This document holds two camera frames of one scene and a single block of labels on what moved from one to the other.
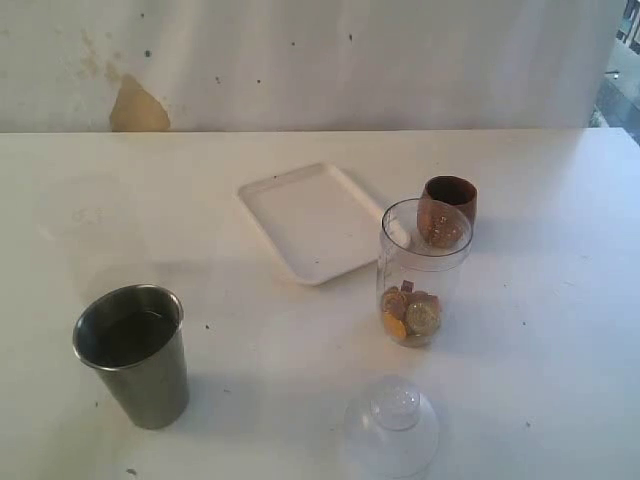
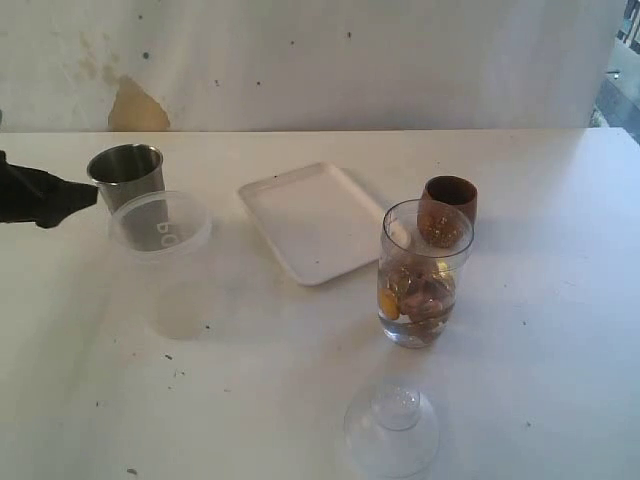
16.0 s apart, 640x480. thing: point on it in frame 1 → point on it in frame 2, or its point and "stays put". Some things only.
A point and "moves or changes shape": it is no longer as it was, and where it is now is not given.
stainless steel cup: (134, 336) → (126, 172)
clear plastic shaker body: (423, 246) stays put
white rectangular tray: (318, 227) stays put
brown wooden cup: (446, 210) stays put
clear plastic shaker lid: (391, 428) stays put
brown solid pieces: (409, 313) moves or changes shape
